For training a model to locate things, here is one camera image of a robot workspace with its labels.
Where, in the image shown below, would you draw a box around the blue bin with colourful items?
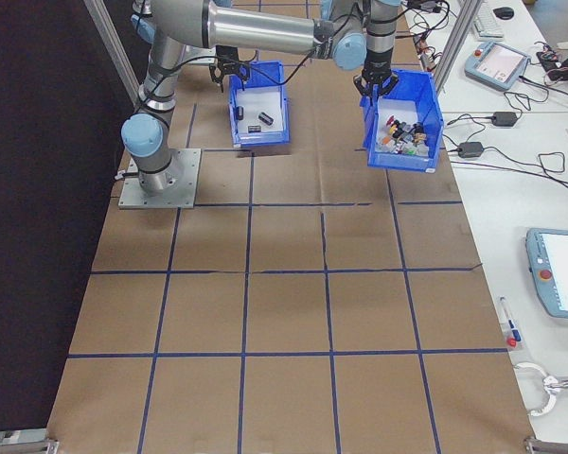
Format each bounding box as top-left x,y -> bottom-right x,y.
359,69 -> 445,174

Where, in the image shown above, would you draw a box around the pile of small mixed items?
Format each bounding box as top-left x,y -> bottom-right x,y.
377,96 -> 432,157

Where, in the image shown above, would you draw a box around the white sheet bin liner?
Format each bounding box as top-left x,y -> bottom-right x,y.
234,89 -> 285,136

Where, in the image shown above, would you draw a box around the blue bin with black batteries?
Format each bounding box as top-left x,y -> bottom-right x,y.
227,60 -> 293,148

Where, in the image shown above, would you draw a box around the blue teach pendant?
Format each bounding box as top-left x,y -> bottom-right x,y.
524,226 -> 568,321
463,40 -> 534,94

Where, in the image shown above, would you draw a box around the white keyboard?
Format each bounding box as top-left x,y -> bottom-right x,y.
470,0 -> 506,39

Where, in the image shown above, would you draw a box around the white curved clamp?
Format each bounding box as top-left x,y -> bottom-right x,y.
513,361 -> 558,417

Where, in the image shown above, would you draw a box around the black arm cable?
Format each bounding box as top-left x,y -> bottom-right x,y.
136,44 -> 323,103

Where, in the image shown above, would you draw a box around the aluminium post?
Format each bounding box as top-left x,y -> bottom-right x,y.
433,0 -> 484,92

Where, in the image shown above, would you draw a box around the metal bar frame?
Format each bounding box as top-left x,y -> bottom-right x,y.
82,0 -> 142,103

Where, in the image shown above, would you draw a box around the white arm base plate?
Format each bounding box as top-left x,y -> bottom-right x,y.
117,148 -> 203,210

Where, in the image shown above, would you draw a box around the black device red wires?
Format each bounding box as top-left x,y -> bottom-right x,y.
535,43 -> 568,81

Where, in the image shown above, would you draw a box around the black frame cover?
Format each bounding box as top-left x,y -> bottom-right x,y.
0,0 -> 141,434

